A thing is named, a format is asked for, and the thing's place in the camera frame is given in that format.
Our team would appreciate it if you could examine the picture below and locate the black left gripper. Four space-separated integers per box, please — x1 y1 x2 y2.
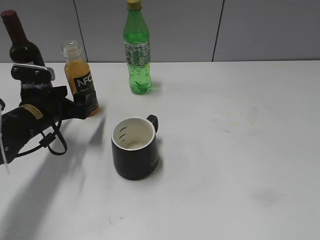
18 83 97 123

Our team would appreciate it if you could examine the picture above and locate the NFC orange juice bottle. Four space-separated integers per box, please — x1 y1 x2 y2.
61 40 99 117

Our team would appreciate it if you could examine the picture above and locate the black mug white inside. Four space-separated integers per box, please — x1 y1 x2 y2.
111 114 160 180

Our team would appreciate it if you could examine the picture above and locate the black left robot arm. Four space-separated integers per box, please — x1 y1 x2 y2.
0 86 90 164

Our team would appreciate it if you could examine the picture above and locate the dark red wine bottle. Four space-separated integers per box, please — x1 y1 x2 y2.
1 10 45 66

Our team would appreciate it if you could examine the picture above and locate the green plastic soda bottle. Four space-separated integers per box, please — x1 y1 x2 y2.
123 0 152 95

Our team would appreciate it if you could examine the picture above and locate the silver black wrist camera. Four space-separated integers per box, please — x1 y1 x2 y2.
10 63 56 84

